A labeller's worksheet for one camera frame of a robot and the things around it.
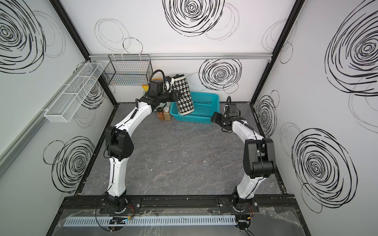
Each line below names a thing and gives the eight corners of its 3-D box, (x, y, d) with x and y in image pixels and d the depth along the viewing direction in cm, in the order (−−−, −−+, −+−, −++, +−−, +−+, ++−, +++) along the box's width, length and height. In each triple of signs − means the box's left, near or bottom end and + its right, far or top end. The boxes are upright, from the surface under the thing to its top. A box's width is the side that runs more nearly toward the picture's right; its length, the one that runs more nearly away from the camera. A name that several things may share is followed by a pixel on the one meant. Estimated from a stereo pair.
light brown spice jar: (164, 121, 110) (162, 113, 103) (165, 115, 114) (163, 106, 107) (171, 121, 110) (169, 113, 103) (171, 115, 114) (170, 106, 107)
